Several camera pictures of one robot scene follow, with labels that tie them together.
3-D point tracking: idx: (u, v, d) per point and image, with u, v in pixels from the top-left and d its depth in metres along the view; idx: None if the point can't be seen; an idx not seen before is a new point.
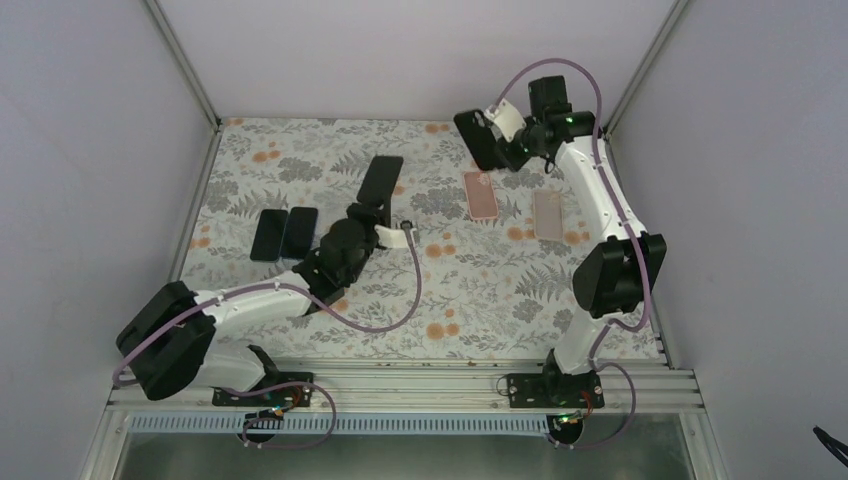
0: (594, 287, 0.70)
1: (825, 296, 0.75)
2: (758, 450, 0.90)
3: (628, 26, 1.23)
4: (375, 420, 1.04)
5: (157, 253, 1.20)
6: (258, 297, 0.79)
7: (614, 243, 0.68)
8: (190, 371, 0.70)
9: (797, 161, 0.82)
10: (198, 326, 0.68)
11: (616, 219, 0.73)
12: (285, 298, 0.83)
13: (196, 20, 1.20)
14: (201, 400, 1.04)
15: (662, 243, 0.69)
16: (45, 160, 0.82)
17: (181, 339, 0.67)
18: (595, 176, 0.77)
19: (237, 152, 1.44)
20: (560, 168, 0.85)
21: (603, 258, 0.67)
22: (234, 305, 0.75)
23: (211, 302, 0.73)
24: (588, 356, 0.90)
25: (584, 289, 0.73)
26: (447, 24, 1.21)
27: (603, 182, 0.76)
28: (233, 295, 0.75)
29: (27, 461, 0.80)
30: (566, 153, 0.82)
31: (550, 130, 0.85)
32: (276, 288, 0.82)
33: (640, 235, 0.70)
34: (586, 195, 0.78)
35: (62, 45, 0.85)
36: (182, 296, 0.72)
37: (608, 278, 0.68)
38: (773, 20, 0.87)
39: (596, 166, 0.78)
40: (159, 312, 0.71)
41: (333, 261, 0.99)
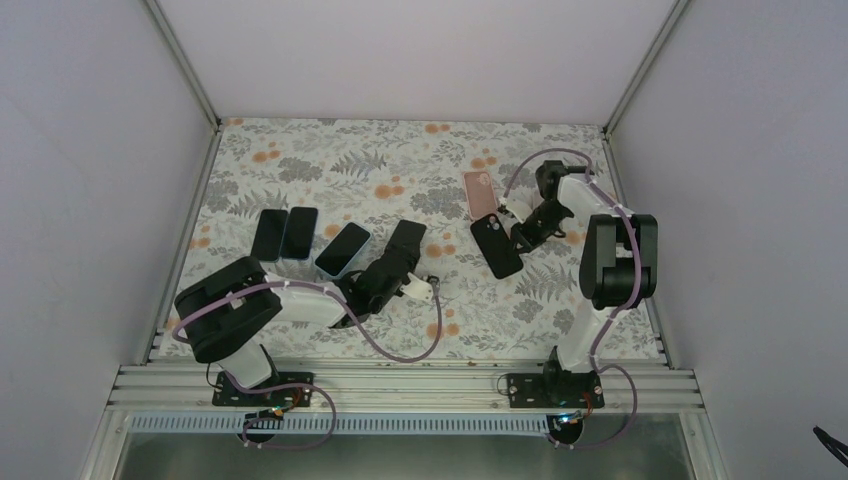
0: (596, 266, 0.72)
1: (825, 296, 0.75)
2: (759, 450, 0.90)
3: (628, 27, 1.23)
4: (375, 420, 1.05)
5: (157, 253, 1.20)
6: (312, 294, 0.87)
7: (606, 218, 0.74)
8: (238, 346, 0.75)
9: (797, 162, 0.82)
10: (264, 300, 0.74)
11: (608, 208, 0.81)
12: (329, 304, 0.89)
13: (196, 20, 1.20)
14: (201, 400, 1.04)
15: (654, 223, 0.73)
16: (45, 159, 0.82)
17: (250, 311, 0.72)
18: (589, 191, 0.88)
19: (237, 152, 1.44)
20: (563, 198, 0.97)
21: (596, 229, 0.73)
22: (291, 295, 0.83)
23: (278, 284, 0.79)
24: (589, 353, 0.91)
25: (586, 274, 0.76)
26: (447, 25, 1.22)
27: (594, 192, 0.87)
28: (295, 286, 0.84)
29: (27, 462, 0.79)
30: (563, 184, 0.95)
31: (550, 178, 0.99)
32: (323, 292, 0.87)
33: (630, 215, 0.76)
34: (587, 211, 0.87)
35: (62, 44, 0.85)
36: (253, 271, 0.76)
37: (606, 253, 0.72)
38: (772, 22, 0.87)
39: (588, 184, 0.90)
40: (231, 279, 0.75)
41: (372, 282, 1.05)
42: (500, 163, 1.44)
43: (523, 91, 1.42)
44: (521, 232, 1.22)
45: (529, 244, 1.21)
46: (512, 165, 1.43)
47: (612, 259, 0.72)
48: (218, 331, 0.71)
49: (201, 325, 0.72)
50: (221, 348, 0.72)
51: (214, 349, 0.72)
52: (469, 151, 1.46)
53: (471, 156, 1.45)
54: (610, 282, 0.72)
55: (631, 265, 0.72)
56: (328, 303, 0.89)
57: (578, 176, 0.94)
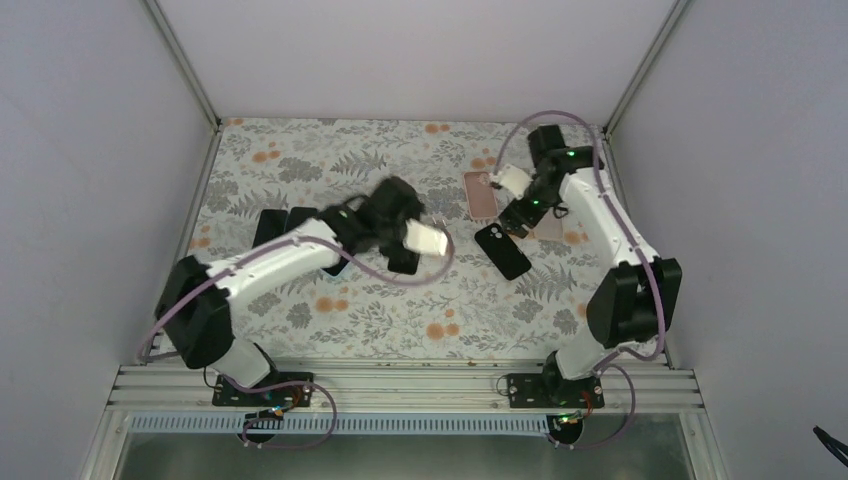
0: (611, 318, 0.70)
1: (824, 296, 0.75)
2: (759, 450, 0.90)
3: (629, 27, 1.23)
4: (375, 420, 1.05)
5: (157, 254, 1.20)
6: (273, 260, 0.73)
7: (628, 269, 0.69)
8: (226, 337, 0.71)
9: (797, 163, 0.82)
10: (213, 299, 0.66)
11: (624, 240, 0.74)
12: (313, 254, 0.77)
13: (196, 21, 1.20)
14: (201, 400, 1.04)
15: (677, 270, 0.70)
16: (46, 160, 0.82)
17: (197, 318, 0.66)
18: (602, 204, 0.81)
19: (237, 152, 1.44)
20: (568, 196, 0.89)
21: (617, 284, 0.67)
22: (248, 272, 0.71)
23: (224, 273, 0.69)
24: (594, 368, 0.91)
25: (599, 319, 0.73)
26: (447, 24, 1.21)
27: (608, 209, 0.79)
28: (247, 259, 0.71)
29: (28, 462, 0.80)
30: (571, 185, 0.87)
31: (553, 165, 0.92)
32: (295, 243, 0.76)
33: (650, 259, 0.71)
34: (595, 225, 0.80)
35: (62, 46, 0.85)
36: (195, 270, 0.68)
37: (623, 306, 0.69)
38: (772, 21, 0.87)
39: (601, 195, 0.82)
40: (179, 287, 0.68)
41: (382, 207, 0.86)
42: (500, 162, 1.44)
43: (523, 90, 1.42)
44: (518, 210, 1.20)
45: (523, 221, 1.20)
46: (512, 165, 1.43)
47: (629, 308, 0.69)
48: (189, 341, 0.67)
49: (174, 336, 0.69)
50: (203, 354, 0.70)
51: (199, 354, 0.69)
52: (469, 151, 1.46)
53: (471, 156, 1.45)
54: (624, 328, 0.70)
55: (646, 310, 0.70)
56: (308, 254, 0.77)
57: (585, 175, 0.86)
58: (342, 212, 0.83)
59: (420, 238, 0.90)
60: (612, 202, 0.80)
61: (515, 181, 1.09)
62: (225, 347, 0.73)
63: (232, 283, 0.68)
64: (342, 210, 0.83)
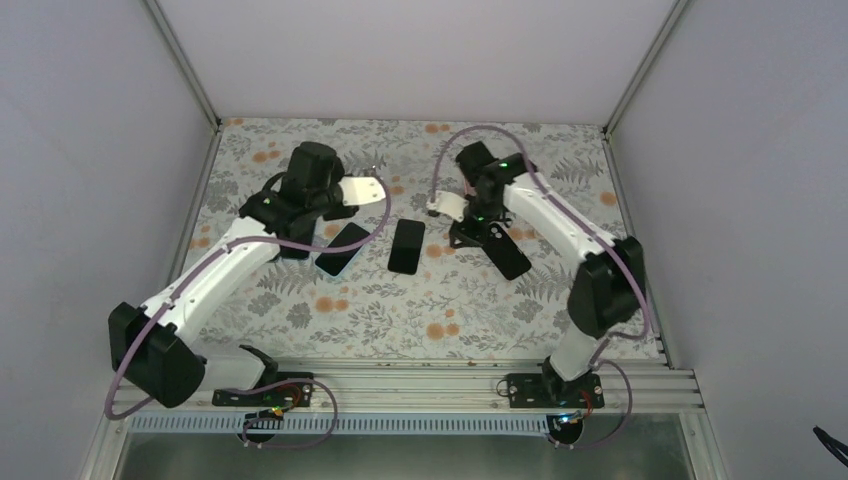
0: (596, 308, 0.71)
1: (824, 296, 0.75)
2: (758, 450, 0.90)
3: (629, 26, 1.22)
4: (375, 420, 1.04)
5: (156, 254, 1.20)
6: (210, 276, 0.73)
7: (595, 259, 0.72)
8: (193, 367, 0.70)
9: (796, 163, 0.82)
10: (162, 337, 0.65)
11: (581, 230, 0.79)
12: (250, 249, 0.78)
13: (196, 20, 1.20)
14: (201, 401, 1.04)
15: (636, 245, 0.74)
16: (45, 159, 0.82)
17: (152, 355, 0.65)
18: (547, 203, 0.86)
19: (237, 152, 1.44)
20: (514, 207, 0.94)
21: (589, 274, 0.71)
22: (190, 298, 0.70)
23: (163, 310, 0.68)
24: (591, 361, 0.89)
25: (582, 316, 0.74)
26: (447, 23, 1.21)
27: (554, 207, 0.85)
28: (182, 286, 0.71)
29: (27, 462, 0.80)
30: (513, 195, 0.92)
31: (490, 180, 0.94)
32: (228, 251, 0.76)
33: (612, 243, 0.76)
34: (547, 225, 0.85)
35: (61, 45, 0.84)
36: (133, 315, 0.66)
37: (602, 293, 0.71)
38: (773, 20, 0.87)
39: (543, 196, 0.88)
40: (123, 338, 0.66)
41: (302, 179, 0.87)
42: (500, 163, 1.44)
43: (523, 90, 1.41)
44: (462, 231, 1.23)
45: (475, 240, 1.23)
46: None
47: (609, 295, 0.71)
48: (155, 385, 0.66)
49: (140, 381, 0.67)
50: (176, 393, 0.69)
51: (174, 393, 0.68)
52: None
53: None
54: (610, 316, 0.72)
55: (625, 293, 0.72)
56: (244, 256, 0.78)
57: (527, 183, 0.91)
58: (265, 199, 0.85)
59: (358, 191, 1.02)
60: (557, 200, 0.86)
61: (450, 204, 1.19)
62: (195, 381, 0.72)
63: (176, 317, 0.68)
64: (265, 196, 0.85)
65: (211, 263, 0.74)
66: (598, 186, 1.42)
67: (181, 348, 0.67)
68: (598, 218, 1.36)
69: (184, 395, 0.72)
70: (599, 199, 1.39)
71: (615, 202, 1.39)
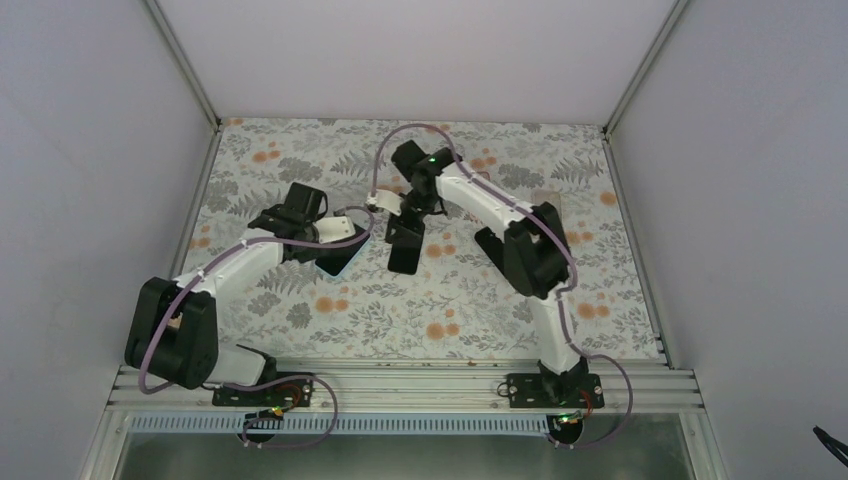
0: (526, 269, 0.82)
1: (825, 296, 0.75)
2: (758, 450, 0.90)
3: (629, 27, 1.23)
4: (375, 420, 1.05)
5: (156, 253, 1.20)
6: (236, 261, 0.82)
7: (517, 226, 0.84)
8: (210, 349, 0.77)
9: (797, 163, 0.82)
10: (196, 301, 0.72)
11: (505, 204, 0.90)
12: (266, 249, 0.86)
13: (195, 20, 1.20)
14: (201, 400, 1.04)
15: (552, 209, 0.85)
16: (45, 160, 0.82)
17: (188, 321, 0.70)
18: (474, 186, 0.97)
19: (237, 152, 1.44)
20: (448, 196, 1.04)
21: (513, 240, 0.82)
22: (215, 277, 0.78)
23: (196, 281, 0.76)
24: (568, 342, 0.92)
25: (519, 279, 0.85)
26: (447, 23, 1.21)
27: (479, 188, 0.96)
28: (212, 266, 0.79)
29: (27, 462, 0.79)
30: (444, 185, 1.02)
31: (423, 176, 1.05)
32: (246, 247, 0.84)
33: (530, 209, 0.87)
34: (477, 205, 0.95)
35: (61, 46, 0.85)
36: (165, 287, 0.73)
37: (529, 254, 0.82)
38: (773, 21, 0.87)
39: (469, 180, 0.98)
40: (153, 310, 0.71)
41: (299, 206, 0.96)
42: (499, 163, 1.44)
43: (523, 90, 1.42)
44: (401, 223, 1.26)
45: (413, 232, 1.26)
46: (512, 165, 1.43)
47: (536, 256, 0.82)
48: (183, 352, 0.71)
49: (163, 357, 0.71)
50: (198, 364, 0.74)
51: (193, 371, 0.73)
52: (469, 152, 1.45)
53: (471, 156, 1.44)
54: (543, 273, 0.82)
55: (551, 250, 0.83)
56: (259, 253, 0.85)
57: (452, 171, 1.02)
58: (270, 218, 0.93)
59: (331, 227, 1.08)
60: (480, 182, 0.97)
61: (388, 199, 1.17)
62: (209, 362, 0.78)
63: (208, 286, 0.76)
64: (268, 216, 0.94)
65: (232, 255, 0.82)
66: (598, 186, 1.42)
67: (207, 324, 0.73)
68: (598, 218, 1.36)
69: (201, 372, 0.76)
70: (599, 199, 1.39)
71: (615, 202, 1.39)
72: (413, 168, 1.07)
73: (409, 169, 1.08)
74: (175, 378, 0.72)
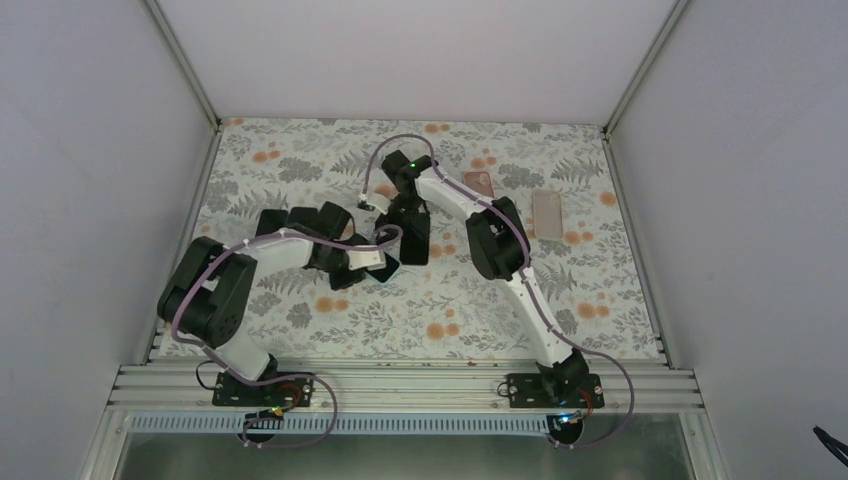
0: (487, 255, 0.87)
1: (826, 294, 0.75)
2: (758, 452, 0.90)
3: (628, 27, 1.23)
4: (375, 420, 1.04)
5: (156, 253, 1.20)
6: (276, 244, 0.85)
7: (478, 217, 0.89)
8: (239, 317, 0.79)
9: (795, 164, 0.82)
10: (237, 262, 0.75)
11: (470, 200, 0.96)
12: (297, 244, 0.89)
13: (195, 21, 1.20)
14: (201, 400, 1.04)
15: (509, 200, 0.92)
16: (45, 160, 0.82)
17: (229, 277, 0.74)
18: (443, 186, 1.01)
19: (237, 152, 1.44)
20: (425, 197, 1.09)
21: (474, 229, 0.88)
22: (257, 249, 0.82)
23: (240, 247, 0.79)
24: (551, 329, 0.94)
25: (484, 264, 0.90)
26: (447, 24, 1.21)
27: (448, 186, 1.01)
28: (257, 241, 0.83)
29: (28, 461, 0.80)
30: (421, 186, 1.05)
31: (404, 180, 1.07)
32: (283, 235, 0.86)
33: (490, 201, 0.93)
34: (449, 202, 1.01)
35: (61, 46, 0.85)
36: (212, 246, 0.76)
37: (488, 240, 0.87)
38: (772, 22, 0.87)
39: (441, 180, 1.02)
40: (197, 264, 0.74)
41: (330, 220, 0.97)
42: (500, 163, 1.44)
43: (523, 91, 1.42)
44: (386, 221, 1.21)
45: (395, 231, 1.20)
46: (512, 165, 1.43)
47: (496, 243, 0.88)
48: (216, 307, 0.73)
49: (195, 309, 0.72)
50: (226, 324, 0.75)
51: (218, 329, 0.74)
52: (469, 152, 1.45)
53: (471, 156, 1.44)
54: (503, 258, 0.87)
55: (510, 238, 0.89)
56: (293, 245, 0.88)
57: (428, 173, 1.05)
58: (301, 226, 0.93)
59: (362, 257, 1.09)
60: (449, 181, 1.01)
61: (378, 199, 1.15)
62: (234, 328, 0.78)
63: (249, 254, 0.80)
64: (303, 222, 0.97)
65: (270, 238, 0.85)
66: (598, 186, 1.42)
67: (243, 286, 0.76)
68: (598, 218, 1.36)
69: (225, 336, 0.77)
70: (599, 199, 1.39)
71: (615, 202, 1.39)
72: (394, 172, 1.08)
73: (392, 173, 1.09)
74: (203, 335, 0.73)
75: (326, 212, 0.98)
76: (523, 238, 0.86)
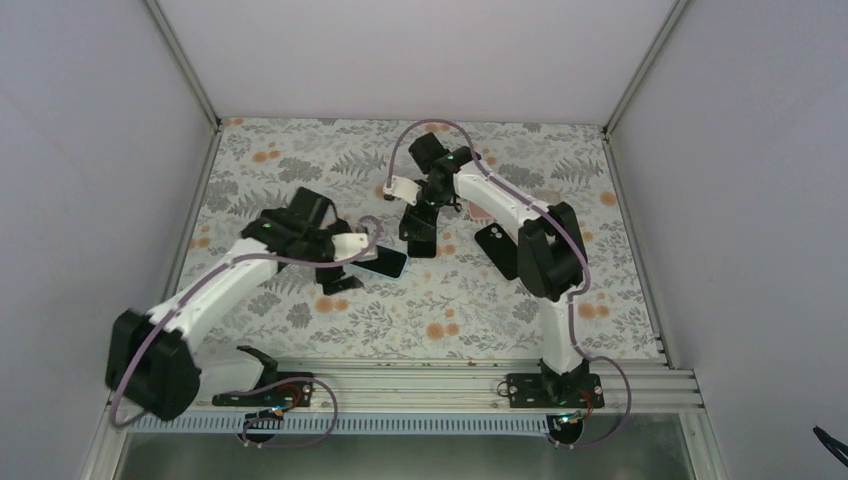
0: (542, 270, 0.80)
1: (826, 295, 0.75)
2: (758, 452, 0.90)
3: (628, 27, 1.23)
4: (375, 420, 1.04)
5: (156, 253, 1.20)
6: (216, 288, 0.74)
7: (535, 225, 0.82)
8: (190, 383, 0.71)
9: (796, 164, 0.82)
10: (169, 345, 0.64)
11: (521, 204, 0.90)
12: (254, 266, 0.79)
13: (195, 20, 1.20)
14: (200, 400, 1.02)
15: (569, 210, 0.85)
16: (45, 160, 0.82)
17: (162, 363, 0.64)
18: (490, 185, 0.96)
19: (237, 152, 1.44)
20: (464, 193, 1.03)
21: (529, 239, 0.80)
22: (196, 307, 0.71)
23: (171, 316, 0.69)
24: (573, 344, 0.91)
25: (532, 278, 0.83)
26: (447, 24, 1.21)
27: (497, 187, 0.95)
28: (190, 297, 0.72)
29: (28, 462, 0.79)
30: (461, 183, 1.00)
31: (441, 173, 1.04)
32: (232, 266, 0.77)
33: (546, 209, 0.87)
34: (494, 204, 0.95)
35: (61, 46, 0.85)
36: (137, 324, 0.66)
37: (544, 254, 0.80)
38: (773, 22, 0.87)
39: (489, 179, 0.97)
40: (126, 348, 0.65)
41: (303, 212, 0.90)
42: (500, 163, 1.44)
43: (523, 91, 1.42)
44: (418, 215, 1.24)
45: (429, 224, 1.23)
46: (512, 165, 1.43)
47: (550, 256, 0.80)
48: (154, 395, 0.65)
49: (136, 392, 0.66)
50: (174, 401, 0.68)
51: (170, 398, 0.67)
52: None
53: None
54: (557, 275, 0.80)
55: (565, 250, 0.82)
56: (246, 272, 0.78)
57: (470, 168, 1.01)
58: (266, 225, 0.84)
59: (348, 247, 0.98)
60: (499, 181, 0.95)
61: (405, 191, 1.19)
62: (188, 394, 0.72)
63: (182, 322, 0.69)
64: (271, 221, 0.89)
65: (212, 278, 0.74)
66: (598, 186, 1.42)
67: (188, 348, 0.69)
68: (598, 218, 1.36)
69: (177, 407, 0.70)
70: (599, 199, 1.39)
71: (615, 202, 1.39)
72: (431, 162, 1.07)
73: (427, 162, 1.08)
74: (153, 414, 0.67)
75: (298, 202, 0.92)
76: (580, 254, 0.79)
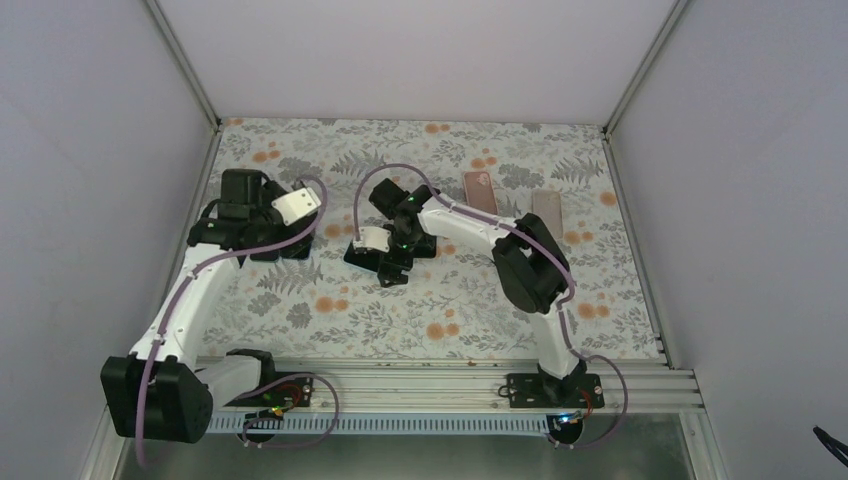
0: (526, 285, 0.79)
1: (826, 295, 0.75)
2: (758, 452, 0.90)
3: (628, 27, 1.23)
4: (375, 420, 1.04)
5: (156, 253, 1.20)
6: (188, 304, 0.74)
7: (507, 243, 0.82)
8: (205, 398, 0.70)
9: (795, 164, 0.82)
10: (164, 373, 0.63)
11: (491, 224, 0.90)
12: (216, 269, 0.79)
13: (195, 21, 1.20)
14: None
15: (537, 221, 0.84)
16: (45, 160, 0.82)
17: (165, 392, 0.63)
18: (455, 215, 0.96)
19: (237, 152, 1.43)
20: (433, 229, 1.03)
21: (505, 258, 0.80)
22: (177, 329, 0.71)
23: (157, 347, 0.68)
24: (569, 348, 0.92)
25: (519, 295, 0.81)
26: (446, 23, 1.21)
27: (462, 215, 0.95)
28: (168, 322, 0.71)
29: (28, 461, 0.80)
30: (428, 219, 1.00)
31: (405, 216, 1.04)
32: (195, 278, 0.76)
33: (514, 224, 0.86)
34: (463, 233, 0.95)
35: (61, 45, 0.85)
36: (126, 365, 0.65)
37: (523, 269, 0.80)
38: (773, 22, 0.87)
39: (452, 210, 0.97)
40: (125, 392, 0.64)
41: (239, 197, 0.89)
42: (499, 163, 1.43)
43: (523, 91, 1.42)
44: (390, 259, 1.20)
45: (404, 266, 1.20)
46: (512, 165, 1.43)
47: (530, 270, 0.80)
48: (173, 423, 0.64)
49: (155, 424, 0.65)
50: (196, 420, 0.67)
51: (191, 416, 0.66)
52: (469, 152, 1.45)
53: (471, 156, 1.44)
54: (542, 287, 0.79)
55: (545, 264, 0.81)
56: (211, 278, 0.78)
57: (433, 204, 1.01)
58: (210, 223, 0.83)
59: (294, 208, 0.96)
60: (462, 209, 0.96)
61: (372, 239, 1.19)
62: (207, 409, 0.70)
63: (171, 348, 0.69)
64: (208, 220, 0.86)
65: (182, 296, 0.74)
66: (598, 186, 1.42)
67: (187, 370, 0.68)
68: (598, 218, 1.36)
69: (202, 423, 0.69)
70: (599, 199, 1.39)
71: (615, 202, 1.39)
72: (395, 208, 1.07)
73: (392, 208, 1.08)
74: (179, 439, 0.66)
75: (227, 191, 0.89)
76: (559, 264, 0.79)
